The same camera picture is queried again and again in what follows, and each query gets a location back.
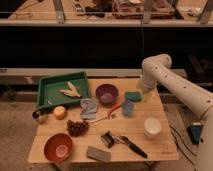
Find metal measuring cup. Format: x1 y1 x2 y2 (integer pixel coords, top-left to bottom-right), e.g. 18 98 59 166
32 108 52 124

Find purple bowl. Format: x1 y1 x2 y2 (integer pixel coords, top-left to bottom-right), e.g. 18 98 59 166
95 84 118 105

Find grey rectangular block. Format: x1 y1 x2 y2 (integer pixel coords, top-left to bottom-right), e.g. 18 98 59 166
86 146 111 162

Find wooden table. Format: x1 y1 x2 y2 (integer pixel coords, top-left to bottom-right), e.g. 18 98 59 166
27 77 180 164

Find green plastic tray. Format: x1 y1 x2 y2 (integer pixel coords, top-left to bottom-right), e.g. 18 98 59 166
37 72 91 110

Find green sponge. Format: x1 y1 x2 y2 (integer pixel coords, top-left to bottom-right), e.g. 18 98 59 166
125 92 142 102

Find black binder clip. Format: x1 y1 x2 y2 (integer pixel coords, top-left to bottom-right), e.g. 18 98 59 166
101 131 115 148

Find black handled tool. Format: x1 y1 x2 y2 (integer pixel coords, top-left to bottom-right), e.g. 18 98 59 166
118 136 148 158

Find red bowl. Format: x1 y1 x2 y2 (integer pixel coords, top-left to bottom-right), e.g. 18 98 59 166
44 133 73 163

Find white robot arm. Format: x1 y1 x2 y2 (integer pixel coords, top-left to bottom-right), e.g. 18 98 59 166
138 54 213 171

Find white cup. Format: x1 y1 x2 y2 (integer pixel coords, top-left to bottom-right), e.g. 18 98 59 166
144 118 162 138

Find light blue cloth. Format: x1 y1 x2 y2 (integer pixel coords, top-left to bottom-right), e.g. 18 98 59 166
80 98 98 119

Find bunch of dark grapes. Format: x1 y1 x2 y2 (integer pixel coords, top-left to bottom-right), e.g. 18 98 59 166
67 120 89 137

